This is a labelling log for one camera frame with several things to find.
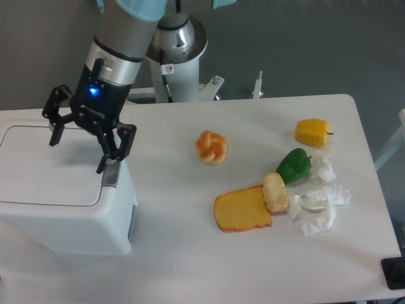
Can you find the black device at edge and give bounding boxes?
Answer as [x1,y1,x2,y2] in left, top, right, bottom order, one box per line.
[381,257,404,290]

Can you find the green bell pepper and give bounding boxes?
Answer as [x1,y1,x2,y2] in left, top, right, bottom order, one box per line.
[276,148,312,184]

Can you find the pale fried patty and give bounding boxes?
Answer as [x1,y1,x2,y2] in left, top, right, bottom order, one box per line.
[262,172,289,213]

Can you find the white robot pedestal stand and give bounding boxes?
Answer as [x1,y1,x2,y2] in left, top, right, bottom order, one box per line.
[128,13,225,103]

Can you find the white trash can lid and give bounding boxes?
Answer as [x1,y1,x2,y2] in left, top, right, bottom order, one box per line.
[1,119,120,206]

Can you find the crumpled white tissue lower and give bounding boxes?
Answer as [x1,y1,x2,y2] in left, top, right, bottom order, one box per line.
[287,184,351,237]

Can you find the crumpled white tissue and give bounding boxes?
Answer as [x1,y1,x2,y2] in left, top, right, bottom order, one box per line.
[309,155,337,184]
[287,184,351,237]

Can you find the orange toast slice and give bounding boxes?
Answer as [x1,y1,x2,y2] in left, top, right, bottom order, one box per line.
[213,185,273,232]

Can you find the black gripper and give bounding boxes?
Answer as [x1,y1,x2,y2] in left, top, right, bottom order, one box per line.
[42,66,137,174]

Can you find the knotted bread roll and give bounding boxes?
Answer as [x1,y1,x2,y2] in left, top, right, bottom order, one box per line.
[195,130,228,165]

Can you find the yellow bell pepper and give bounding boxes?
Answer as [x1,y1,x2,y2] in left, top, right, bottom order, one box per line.
[295,118,333,148]

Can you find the crumpled white tissue upper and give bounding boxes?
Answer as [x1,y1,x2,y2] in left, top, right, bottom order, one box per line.
[309,155,337,184]

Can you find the white plastic trash can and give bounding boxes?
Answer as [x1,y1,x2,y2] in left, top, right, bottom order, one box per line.
[1,119,137,255]

